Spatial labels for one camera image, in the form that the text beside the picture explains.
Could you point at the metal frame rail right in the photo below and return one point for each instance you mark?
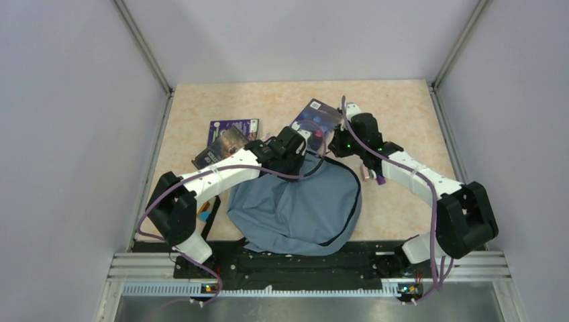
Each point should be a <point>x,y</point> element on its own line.
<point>446,96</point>

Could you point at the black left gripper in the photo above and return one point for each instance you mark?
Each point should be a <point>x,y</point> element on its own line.
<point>298,153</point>

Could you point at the dark blue paperback book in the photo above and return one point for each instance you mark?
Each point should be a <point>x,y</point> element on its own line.
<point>320,120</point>

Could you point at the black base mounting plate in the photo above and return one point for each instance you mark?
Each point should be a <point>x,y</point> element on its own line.
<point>372,258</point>

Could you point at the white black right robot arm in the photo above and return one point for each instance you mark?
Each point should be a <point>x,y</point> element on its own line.
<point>462,218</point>

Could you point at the blue grey backpack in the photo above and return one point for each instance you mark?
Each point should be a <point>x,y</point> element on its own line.
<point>315,216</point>

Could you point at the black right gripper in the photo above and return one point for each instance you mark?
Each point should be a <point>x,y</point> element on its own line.
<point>335,145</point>

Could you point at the purple cover book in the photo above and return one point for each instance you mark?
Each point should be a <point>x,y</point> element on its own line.
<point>249,127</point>

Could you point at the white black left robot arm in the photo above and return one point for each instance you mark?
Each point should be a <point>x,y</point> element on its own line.
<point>176,200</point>

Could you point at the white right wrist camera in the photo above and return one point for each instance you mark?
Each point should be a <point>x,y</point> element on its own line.
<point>351,110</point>

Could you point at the aluminium front rail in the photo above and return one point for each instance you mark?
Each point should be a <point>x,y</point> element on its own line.
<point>152,274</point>

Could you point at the metal frame rail left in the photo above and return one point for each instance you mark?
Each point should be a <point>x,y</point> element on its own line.
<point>153,131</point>

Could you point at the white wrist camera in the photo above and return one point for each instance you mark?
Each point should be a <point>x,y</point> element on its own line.
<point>351,110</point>
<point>306,134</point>

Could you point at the colourful puzzle cube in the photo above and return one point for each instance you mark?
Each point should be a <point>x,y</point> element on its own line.
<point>204,212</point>

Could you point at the metal frame rail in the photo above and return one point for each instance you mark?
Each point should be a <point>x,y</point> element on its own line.
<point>153,131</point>
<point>446,96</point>

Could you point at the brown cover book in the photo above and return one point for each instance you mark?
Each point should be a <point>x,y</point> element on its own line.
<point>223,147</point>

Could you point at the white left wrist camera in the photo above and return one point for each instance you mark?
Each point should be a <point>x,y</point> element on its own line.
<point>306,134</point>

